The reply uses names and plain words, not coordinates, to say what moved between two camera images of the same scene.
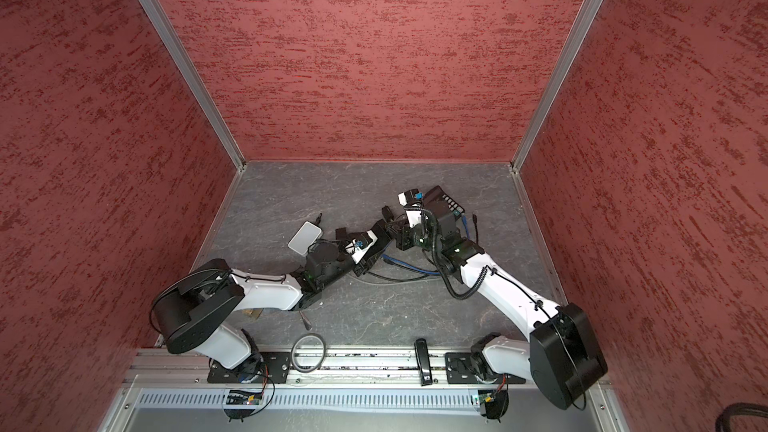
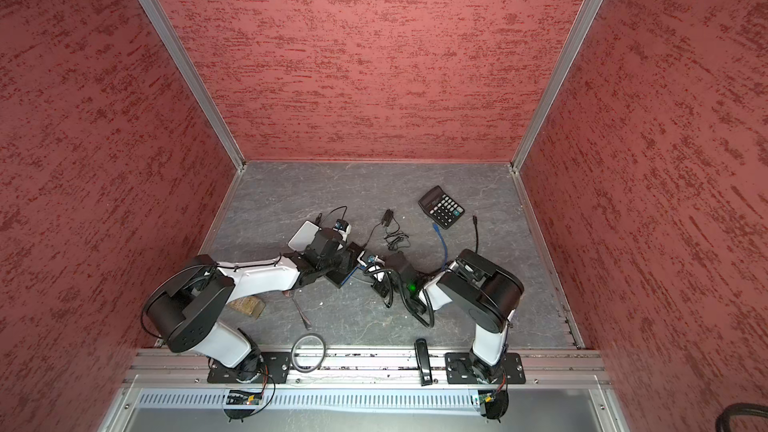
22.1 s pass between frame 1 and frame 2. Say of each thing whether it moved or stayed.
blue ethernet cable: moved
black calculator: stayed
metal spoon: stayed
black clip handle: stayed
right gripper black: moved
